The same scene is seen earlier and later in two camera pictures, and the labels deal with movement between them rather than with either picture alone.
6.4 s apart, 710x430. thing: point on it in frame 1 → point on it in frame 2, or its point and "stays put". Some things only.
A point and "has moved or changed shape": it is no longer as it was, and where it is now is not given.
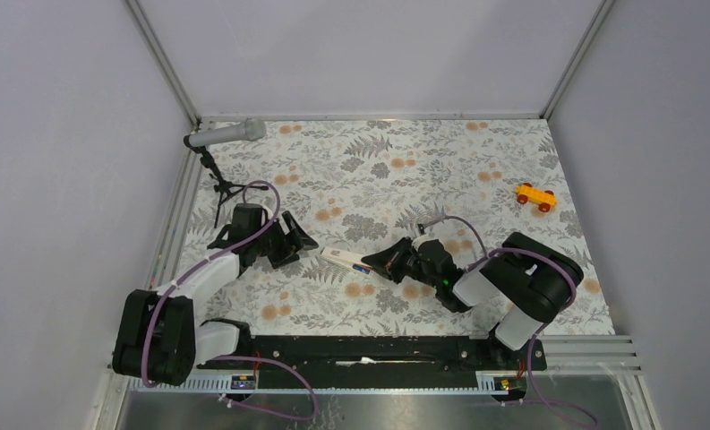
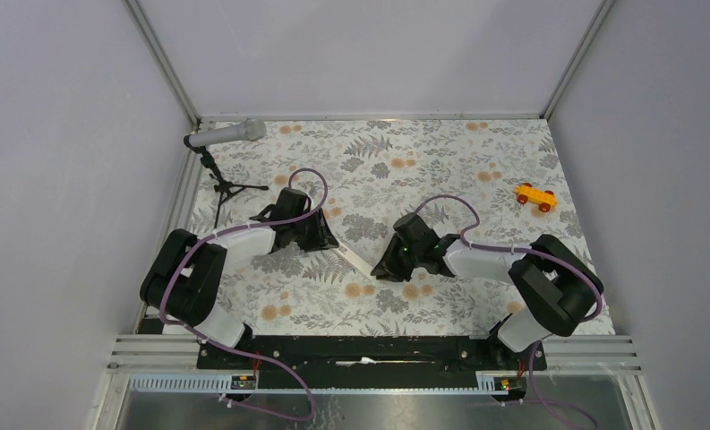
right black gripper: (389, 261) → (388, 269)
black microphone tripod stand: (223, 188) stays put
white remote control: (343, 257) has moved or changed shape
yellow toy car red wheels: (543, 199) stays put
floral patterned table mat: (356, 189) stays put
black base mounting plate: (386, 362) stays put
